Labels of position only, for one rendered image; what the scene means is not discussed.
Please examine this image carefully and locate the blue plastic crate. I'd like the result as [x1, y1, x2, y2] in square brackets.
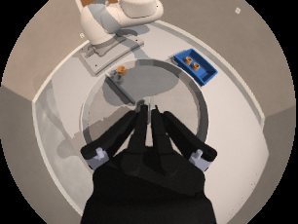
[172, 49, 218, 88]

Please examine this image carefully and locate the bronze bushing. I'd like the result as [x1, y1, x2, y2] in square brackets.
[117, 65, 127, 76]
[185, 57, 192, 65]
[192, 63, 200, 71]

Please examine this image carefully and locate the grey metal bushing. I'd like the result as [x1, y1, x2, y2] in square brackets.
[109, 69, 119, 78]
[114, 74, 124, 85]
[136, 99, 145, 112]

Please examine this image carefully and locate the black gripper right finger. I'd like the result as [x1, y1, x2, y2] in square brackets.
[150, 96, 217, 177]

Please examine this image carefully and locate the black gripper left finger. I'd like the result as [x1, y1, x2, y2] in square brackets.
[80, 96, 149, 177]

